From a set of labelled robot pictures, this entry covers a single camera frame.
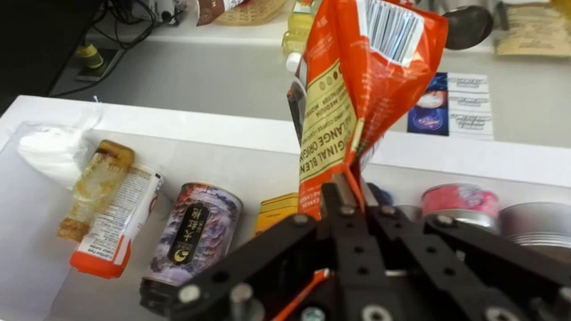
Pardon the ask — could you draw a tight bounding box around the orange capped seasoning bottle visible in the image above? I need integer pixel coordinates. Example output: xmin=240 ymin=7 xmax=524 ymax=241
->
xmin=70 ymin=168 xmax=163 ymax=278

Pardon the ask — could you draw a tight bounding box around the pink lidded tin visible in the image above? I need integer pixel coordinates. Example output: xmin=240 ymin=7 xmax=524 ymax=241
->
xmin=422 ymin=184 xmax=500 ymax=228

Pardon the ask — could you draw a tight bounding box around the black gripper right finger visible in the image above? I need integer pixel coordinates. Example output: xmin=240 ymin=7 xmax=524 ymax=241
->
xmin=367 ymin=184 xmax=571 ymax=321

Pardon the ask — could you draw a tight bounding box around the white shelving unit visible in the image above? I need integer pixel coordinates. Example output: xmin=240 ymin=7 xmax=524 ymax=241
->
xmin=0 ymin=96 xmax=571 ymax=321

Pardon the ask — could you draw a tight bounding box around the blue and white label card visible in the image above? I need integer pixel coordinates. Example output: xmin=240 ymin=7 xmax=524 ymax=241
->
xmin=408 ymin=71 xmax=495 ymax=141

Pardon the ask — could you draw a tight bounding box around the yellow oil bottle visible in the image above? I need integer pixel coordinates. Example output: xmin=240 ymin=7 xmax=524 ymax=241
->
xmin=283 ymin=0 xmax=315 ymax=55

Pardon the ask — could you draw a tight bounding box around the orange snack packet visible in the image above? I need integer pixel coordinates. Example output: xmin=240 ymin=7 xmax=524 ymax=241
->
xmin=297 ymin=0 xmax=450 ymax=220

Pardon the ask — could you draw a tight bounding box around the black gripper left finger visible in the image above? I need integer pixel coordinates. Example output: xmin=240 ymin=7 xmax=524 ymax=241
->
xmin=324 ymin=175 xmax=388 ymax=321

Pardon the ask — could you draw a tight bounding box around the white plastic bag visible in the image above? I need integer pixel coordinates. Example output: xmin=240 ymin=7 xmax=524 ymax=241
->
xmin=19 ymin=125 xmax=92 ymax=189

